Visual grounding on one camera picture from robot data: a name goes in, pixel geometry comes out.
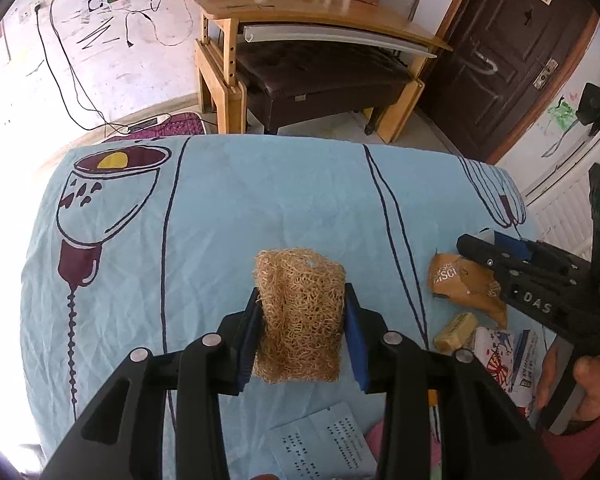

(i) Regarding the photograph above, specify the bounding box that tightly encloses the white louvered closet door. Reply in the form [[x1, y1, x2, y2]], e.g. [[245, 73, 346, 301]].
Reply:
[[528, 132, 600, 261]]

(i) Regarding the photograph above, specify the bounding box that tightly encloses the brown biscuit wrapper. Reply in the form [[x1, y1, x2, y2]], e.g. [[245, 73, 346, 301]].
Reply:
[[428, 254, 508, 330]]

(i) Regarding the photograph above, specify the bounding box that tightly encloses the small yellow wrapped block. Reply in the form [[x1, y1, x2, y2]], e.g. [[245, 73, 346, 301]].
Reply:
[[434, 312, 478, 354]]

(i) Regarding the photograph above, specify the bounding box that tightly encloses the person's right hand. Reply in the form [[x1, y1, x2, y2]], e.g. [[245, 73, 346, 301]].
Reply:
[[535, 341, 600, 424]]

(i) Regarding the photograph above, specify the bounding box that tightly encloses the white patterned tissue pack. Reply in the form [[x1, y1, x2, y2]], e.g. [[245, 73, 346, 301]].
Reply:
[[472, 326, 515, 391]]

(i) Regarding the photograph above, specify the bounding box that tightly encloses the black bag on hook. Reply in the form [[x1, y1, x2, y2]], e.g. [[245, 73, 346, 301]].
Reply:
[[576, 82, 600, 138]]

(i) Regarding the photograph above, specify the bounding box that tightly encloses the black power cable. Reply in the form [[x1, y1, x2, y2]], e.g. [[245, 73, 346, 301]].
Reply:
[[33, 0, 131, 134]]

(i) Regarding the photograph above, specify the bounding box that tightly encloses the light blue patterned tablecloth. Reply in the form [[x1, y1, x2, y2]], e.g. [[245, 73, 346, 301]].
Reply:
[[21, 136, 532, 479]]

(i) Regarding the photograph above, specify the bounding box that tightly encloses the white printed paper sheet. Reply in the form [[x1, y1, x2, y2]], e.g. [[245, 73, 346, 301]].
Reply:
[[266, 402, 377, 480]]

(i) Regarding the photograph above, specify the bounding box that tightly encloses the red sleeved forearm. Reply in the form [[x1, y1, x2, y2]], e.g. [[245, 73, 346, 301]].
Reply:
[[540, 417, 600, 479]]

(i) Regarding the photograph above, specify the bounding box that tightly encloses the wooden desk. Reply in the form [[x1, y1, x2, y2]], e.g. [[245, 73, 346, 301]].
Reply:
[[193, 0, 451, 144]]

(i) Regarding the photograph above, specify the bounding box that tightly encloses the dark brown door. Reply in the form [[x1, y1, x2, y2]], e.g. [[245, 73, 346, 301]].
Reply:
[[420, 0, 598, 162]]

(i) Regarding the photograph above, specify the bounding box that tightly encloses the tan loofah sponge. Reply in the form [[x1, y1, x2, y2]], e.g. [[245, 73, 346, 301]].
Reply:
[[253, 248, 346, 384]]

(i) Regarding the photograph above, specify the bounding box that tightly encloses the dark brown bench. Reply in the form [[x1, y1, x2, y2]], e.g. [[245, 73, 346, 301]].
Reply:
[[238, 56, 413, 134]]

